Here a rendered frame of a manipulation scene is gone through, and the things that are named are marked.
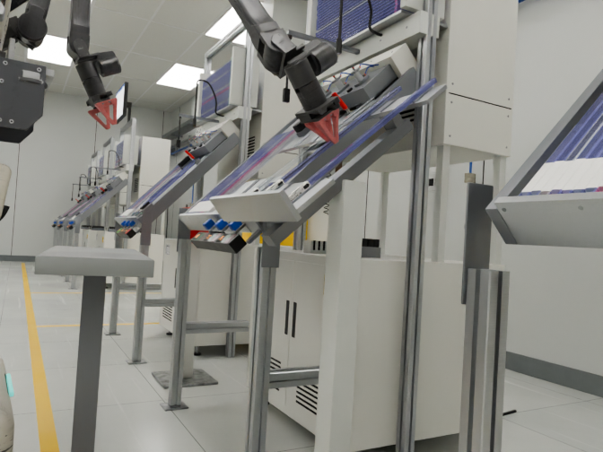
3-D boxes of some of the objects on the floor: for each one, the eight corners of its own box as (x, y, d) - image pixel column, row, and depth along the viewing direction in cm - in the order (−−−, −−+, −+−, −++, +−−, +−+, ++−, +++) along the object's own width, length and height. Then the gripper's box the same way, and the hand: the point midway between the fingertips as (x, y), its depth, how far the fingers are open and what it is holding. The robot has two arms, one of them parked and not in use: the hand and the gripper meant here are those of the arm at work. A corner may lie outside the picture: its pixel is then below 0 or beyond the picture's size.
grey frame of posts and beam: (248, 503, 128) (293, -238, 133) (167, 405, 196) (200, -82, 201) (415, 467, 155) (449, -149, 160) (293, 392, 223) (319, -38, 228)
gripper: (282, 93, 118) (311, 152, 124) (307, 86, 109) (337, 149, 115) (302, 79, 121) (331, 137, 126) (328, 72, 112) (357, 134, 118)
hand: (333, 140), depth 121 cm, fingers closed, pressing on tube
